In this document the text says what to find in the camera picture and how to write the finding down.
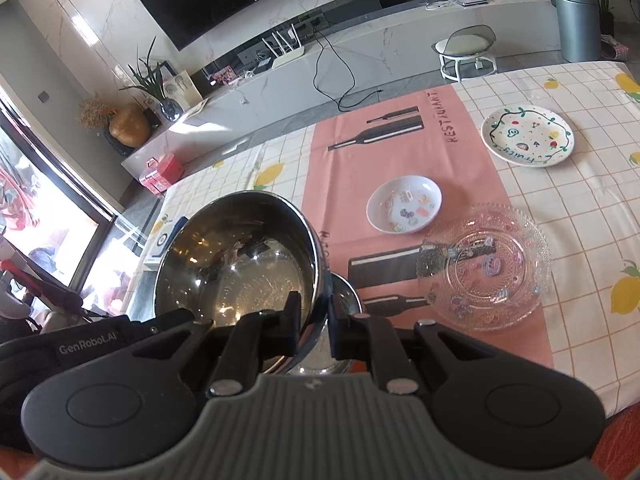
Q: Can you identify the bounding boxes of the pink box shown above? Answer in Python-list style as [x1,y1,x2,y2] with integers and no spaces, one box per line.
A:
[139,152,187,195]

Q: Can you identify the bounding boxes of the white round stool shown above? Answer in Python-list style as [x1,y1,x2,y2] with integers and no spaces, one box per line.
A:
[432,26,497,82]

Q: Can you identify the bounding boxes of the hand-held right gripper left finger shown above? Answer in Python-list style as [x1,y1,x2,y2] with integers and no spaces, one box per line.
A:
[120,290,313,398]

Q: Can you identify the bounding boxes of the white painted vine plate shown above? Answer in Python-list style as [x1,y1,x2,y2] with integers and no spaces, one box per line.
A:
[481,105,574,167]

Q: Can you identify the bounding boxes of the white router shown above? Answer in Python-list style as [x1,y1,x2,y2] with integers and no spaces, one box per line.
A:
[261,24,307,68]

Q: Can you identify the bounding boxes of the orange round vase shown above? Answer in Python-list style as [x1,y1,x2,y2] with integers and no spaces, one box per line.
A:
[109,104,151,148]

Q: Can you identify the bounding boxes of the sliding glass door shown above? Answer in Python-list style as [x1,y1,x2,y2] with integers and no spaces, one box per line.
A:
[0,85,118,321]

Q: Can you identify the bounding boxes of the dried flower bunch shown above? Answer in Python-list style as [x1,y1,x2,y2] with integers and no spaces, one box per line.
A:
[76,94,118,131]

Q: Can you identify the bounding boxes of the white art print card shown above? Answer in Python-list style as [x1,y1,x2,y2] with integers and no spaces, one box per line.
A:
[162,71,203,111]

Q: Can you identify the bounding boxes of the white marble media cabinet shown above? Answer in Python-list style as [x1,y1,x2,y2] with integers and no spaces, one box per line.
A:
[120,0,561,171]

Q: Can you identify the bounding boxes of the black cable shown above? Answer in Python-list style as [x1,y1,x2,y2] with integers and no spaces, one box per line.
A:
[313,27,385,112]

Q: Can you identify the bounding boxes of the pink bottle print runner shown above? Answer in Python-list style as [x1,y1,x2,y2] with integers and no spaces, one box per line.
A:
[300,82,556,368]

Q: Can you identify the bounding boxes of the small white sticker plate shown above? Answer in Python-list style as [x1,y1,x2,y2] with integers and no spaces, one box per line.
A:
[366,175,443,234]

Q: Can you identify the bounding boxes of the small steel bowl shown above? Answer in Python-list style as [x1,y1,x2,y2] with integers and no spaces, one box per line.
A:
[292,272,365,376]

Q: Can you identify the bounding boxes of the lemon checkered tablecloth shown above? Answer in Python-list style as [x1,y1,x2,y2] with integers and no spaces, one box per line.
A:
[145,61,640,421]

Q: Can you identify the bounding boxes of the grey metal trash can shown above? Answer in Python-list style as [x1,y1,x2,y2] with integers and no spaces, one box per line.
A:
[551,0,602,63]

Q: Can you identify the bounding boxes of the clear glass plate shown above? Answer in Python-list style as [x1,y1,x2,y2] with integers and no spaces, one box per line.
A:
[427,203,552,332]

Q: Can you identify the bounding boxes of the black television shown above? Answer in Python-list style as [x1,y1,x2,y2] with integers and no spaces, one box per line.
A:
[122,0,453,52]

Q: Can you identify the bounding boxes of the green plant in glass vase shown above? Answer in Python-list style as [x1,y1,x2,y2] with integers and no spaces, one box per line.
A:
[120,37,183,123]

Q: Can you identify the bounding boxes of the green cup with black rim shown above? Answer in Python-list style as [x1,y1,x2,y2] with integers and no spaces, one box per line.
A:
[152,191,333,376]

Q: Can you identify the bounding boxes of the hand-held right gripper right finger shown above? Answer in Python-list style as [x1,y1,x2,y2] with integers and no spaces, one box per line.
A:
[327,305,506,396]

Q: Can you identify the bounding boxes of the white and blue box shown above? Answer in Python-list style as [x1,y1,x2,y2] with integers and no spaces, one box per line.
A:
[150,217,188,266]

